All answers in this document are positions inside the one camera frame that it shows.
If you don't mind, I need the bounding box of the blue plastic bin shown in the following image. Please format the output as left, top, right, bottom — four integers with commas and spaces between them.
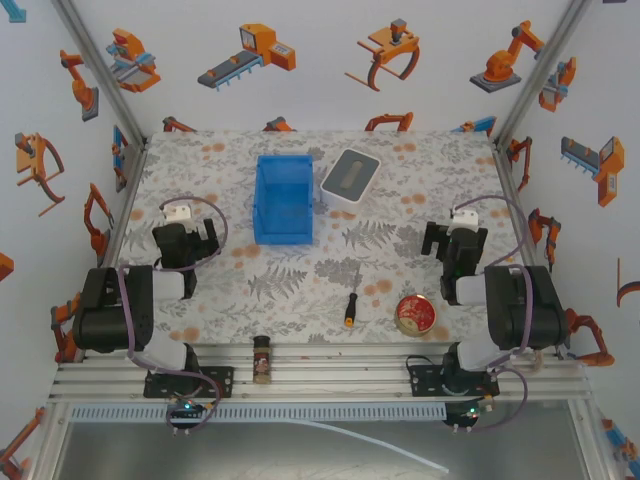
252, 153, 317, 247

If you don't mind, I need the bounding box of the round red gold tin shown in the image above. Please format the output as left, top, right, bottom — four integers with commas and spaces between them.
393, 294, 439, 338

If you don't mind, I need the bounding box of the white box with grey top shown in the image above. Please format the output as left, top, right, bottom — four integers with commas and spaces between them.
318, 147, 383, 206

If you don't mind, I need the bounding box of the floral patterned table mat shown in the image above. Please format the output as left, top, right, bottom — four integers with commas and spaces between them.
106, 130, 524, 347

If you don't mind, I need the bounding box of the brown spice jar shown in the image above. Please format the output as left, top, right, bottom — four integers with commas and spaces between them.
251, 335, 273, 387

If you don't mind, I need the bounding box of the right black circuit board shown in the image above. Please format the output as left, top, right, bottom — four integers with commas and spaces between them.
441, 396, 495, 432

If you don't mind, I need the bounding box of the black circuit board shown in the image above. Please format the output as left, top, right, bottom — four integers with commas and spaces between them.
166, 396, 210, 432
441, 396, 495, 432

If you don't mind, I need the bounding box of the left black circuit board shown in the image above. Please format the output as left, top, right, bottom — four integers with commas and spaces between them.
166, 396, 210, 432

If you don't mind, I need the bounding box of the thin white tube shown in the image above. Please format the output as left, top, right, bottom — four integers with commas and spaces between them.
278, 418, 451, 474

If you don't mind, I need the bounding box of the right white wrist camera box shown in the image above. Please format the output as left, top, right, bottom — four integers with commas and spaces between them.
450, 206, 479, 230

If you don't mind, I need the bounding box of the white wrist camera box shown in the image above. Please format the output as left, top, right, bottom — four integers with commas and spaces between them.
164, 201, 196, 225
450, 206, 479, 230

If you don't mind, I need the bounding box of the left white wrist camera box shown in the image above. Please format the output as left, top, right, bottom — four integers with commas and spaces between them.
164, 201, 196, 225

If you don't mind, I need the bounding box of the black orange handled screwdriver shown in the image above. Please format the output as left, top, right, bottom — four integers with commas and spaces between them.
342, 263, 364, 329

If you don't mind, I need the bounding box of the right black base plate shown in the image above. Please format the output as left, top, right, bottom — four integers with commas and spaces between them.
406, 354, 501, 399

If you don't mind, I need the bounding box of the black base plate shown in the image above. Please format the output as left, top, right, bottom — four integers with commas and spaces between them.
143, 365, 237, 400
406, 354, 501, 399

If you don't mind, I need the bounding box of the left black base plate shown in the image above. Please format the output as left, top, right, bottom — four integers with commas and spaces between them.
143, 365, 237, 400

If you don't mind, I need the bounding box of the aluminium frame rail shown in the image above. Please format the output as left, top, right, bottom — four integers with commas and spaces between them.
46, 341, 592, 404

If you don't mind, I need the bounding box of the aluminium corner post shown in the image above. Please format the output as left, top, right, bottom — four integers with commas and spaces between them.
491, 0, 595, 147
51, 0, 150, 147

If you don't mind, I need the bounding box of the white slotted cable duct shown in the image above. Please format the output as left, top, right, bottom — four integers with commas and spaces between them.
68, 404, 450, 422

